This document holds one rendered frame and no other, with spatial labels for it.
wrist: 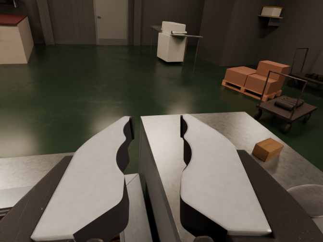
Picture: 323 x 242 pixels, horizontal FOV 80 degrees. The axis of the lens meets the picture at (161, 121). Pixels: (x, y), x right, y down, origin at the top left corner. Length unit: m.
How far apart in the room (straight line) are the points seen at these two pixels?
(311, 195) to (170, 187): 0.42
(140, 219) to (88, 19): 8.41
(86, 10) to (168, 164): 8.36
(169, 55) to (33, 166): 5.55
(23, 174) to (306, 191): 1.18
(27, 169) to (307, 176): 1.24
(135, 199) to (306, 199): 0.57
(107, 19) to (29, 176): 8.11
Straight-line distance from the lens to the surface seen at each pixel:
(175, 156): 0.73
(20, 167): 1.25
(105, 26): 8.92
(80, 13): 8.81
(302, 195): 0.75
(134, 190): 0.87
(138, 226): 0.78
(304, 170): 0.90
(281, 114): 3.42
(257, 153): 0.85
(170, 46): 6.28
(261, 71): 5.06
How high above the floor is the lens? 1.52
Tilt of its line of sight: 30 degrees down
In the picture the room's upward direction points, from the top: 6 degrees clockwise
